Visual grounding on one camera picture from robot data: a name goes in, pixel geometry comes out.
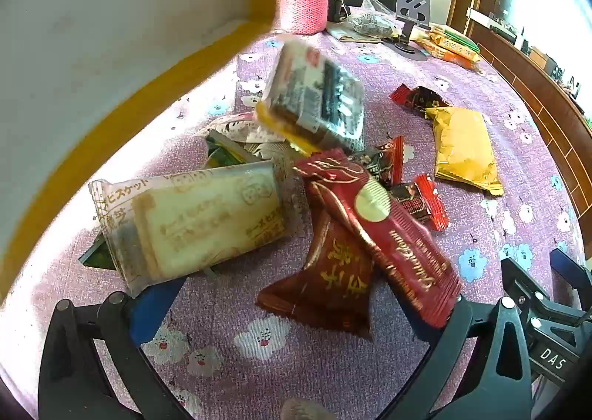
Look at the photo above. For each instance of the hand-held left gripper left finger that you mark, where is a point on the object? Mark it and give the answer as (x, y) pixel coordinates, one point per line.
(152, 311)

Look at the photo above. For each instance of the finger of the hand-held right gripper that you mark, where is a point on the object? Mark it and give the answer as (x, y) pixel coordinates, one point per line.
(573, 279)
(522, 286)

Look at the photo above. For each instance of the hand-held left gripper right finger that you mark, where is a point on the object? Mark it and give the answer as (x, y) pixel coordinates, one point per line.
(423, 320)

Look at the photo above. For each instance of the dark green packet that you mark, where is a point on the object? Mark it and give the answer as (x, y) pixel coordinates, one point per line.
(95, 256)

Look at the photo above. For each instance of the long dark red packet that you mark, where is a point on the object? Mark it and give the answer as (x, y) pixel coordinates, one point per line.
(397, 239)

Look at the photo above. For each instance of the dark red gold-lettered packet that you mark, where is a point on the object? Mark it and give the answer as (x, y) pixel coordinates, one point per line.
(323, 286)

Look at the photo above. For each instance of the cream biscuit packet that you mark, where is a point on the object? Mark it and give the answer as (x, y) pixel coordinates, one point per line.
(208, 221)

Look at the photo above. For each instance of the red and black candy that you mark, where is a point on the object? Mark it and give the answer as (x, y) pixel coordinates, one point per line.
(384, 161)
(423, 203)
(418, 99)

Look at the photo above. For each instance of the clear packet with dark snack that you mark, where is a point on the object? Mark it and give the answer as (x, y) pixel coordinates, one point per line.
(319, 96)

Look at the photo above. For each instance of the yellow cardboard box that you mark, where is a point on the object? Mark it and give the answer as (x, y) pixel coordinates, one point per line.
(92, 32)

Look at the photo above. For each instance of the purple floral tablecloth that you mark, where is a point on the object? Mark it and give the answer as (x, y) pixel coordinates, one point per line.
(259, 383)

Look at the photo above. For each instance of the wooden cabinet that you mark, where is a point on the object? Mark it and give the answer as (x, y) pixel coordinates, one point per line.
(532, 92)

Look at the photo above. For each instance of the silver crinkled packet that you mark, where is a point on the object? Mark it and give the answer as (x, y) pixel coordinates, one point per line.
(240, 129)

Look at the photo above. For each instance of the orange snack packet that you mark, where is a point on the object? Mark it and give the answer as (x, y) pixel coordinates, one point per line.
(453, 58)

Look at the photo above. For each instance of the green snack packet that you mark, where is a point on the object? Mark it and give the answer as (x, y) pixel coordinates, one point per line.
(458, 37)

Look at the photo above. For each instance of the white bar fixture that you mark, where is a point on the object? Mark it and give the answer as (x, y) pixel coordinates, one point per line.
(492, 22)

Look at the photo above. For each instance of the pale yellow snack packet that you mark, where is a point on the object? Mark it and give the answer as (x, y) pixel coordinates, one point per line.
(421, 35)

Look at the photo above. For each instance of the beige flat packet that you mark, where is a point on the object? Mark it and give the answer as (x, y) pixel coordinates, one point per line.
(342, 34)

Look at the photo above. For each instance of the plastic bag with dark contents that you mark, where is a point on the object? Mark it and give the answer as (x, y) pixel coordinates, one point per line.
(370, 22)

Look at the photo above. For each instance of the black charger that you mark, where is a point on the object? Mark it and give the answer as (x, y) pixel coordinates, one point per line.
(336, 8)

